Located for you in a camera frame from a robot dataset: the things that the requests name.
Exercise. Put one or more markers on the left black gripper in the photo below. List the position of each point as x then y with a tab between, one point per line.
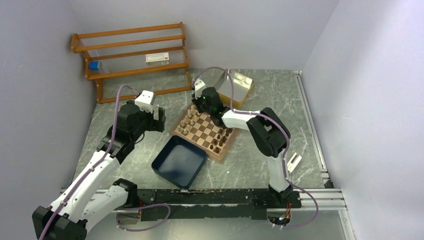
154	124

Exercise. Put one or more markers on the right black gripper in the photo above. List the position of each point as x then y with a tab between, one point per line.
196	101

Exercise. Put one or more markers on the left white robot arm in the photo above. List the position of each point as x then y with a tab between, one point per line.
77	210

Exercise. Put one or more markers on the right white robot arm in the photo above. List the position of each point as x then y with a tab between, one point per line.
271	136

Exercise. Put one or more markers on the dark chess pieces group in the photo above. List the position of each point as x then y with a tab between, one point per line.
220	138

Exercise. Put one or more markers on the wooden chess board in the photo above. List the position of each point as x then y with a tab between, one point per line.
199	134

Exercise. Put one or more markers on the gold metal tin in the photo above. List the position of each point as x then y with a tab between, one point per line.
242	86

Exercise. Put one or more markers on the blue square tray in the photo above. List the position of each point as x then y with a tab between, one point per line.
179	162

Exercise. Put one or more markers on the wooden shelf rack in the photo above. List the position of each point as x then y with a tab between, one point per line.
122	53

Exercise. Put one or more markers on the white red box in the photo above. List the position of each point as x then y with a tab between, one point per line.
157	59

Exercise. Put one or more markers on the blue capped container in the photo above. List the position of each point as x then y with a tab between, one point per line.
94	65

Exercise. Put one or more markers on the small white plastic part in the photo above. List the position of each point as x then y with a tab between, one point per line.
293	162

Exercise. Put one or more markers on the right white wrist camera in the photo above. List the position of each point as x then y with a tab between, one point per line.
199	86

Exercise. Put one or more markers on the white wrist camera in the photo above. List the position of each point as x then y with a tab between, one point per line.
199	86
145	101

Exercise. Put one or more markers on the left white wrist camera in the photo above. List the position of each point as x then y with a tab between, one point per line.
145	101

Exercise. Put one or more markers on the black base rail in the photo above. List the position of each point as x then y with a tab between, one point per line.
253	203

